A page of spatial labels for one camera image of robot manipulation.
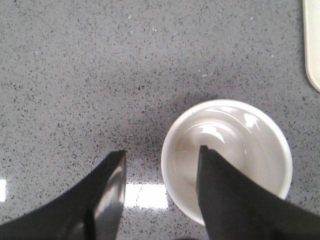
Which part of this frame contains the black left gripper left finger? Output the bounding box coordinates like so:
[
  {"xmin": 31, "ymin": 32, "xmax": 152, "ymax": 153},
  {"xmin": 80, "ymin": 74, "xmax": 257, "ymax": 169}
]
[{"xmin": 0, "ymin": 150, "xmax": 127, "ymax": 240}]

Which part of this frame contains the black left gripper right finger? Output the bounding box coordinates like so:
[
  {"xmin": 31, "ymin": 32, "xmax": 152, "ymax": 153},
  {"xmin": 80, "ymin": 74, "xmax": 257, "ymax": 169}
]
[{"xmin": 196, "ymin": 145, "xmax": 320, "ymax": 240}]

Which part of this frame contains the white smiley mug black handle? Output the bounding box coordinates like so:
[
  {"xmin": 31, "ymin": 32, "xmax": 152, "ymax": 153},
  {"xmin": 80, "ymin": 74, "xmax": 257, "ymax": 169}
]
[{"xmin": 161, "ymin": 99, "xmax": 293, "ymax": 224}]

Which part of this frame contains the cream rectangular plastic tray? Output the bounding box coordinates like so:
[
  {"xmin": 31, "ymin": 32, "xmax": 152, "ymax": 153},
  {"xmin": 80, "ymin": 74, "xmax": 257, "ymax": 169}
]
[{"xmin": 302, "ymin": 0, "xmax": 320, "ymax": 92}]

